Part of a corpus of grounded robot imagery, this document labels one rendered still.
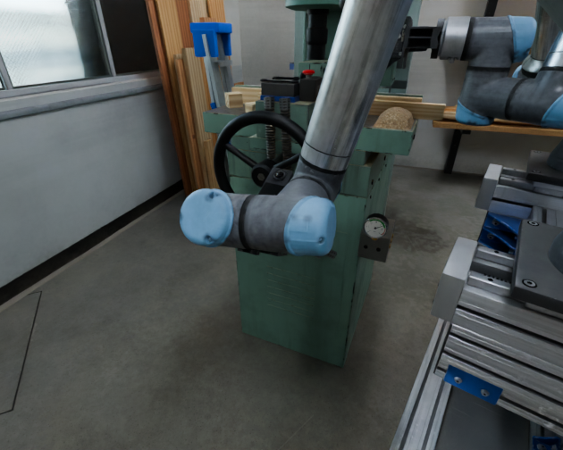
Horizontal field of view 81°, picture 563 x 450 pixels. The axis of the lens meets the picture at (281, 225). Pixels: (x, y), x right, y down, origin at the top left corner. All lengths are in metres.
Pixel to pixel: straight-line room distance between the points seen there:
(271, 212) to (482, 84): 0.53
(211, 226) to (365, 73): 0.27
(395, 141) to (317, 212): 0.52
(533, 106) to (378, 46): 0.38
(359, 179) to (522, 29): 0.43
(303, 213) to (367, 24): 0.23
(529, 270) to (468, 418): 0.65
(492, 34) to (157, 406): 1.36
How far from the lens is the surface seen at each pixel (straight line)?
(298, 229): 0.39
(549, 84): 0.75
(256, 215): 0.41
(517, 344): 0.63
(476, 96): 0.80
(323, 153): 0.48
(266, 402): 1.29
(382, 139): 0.88
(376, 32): 0.45
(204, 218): 0.42
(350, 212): 0.96
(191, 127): 2.38
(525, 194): 1.04
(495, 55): 0.79
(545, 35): 1.01
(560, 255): 0.58
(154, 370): 1.44
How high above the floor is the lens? 1.09
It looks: 30 degrees down
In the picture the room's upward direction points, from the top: straight up
